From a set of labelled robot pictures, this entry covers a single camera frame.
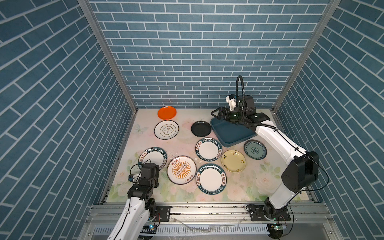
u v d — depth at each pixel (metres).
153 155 0.94
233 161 0.92
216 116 0.73
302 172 0.44
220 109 0.72
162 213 0.74
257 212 0.74
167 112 1.18
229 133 1.02
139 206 0.54
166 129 1.08
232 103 0.75
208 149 0.97
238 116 0.69
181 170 0.89
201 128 1.10
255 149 0.98
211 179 0.85
